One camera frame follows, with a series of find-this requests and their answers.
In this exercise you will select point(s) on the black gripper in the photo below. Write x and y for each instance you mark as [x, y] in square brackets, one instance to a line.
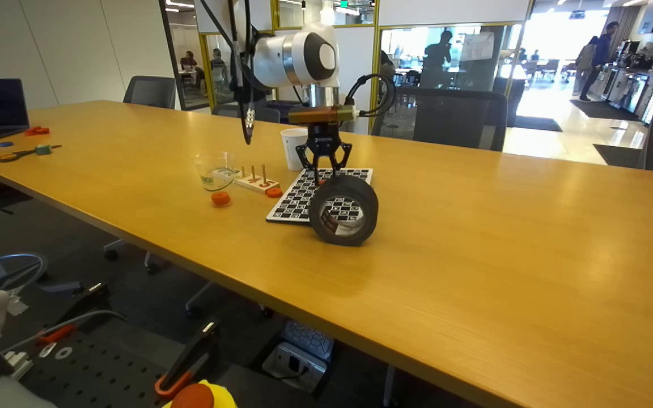
[325, 142]

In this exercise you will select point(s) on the orange disc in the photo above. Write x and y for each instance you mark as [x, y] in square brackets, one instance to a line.
[276, 191]
[222, 198]

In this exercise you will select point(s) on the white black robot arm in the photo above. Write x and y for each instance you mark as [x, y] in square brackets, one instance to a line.
[265, 63]

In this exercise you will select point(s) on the white plastic cup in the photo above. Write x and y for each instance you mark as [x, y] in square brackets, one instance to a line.
[294, 137]

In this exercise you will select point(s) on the clear colorless cup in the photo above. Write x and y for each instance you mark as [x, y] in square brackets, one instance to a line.
[217, 176]

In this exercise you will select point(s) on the checkered calibration board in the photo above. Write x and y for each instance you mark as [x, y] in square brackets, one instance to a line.
[294, 205]

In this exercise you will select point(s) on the black tape roll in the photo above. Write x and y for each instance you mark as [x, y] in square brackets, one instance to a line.
[333, 230]

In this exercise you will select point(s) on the orange disc by number board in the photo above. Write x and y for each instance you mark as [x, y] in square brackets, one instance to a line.
[276, 191]

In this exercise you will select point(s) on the wooden number peg board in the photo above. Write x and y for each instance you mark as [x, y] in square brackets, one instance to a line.
[256, 178]

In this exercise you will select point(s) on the yellow red emergency stop button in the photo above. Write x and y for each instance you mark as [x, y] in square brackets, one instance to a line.
[200, 395]

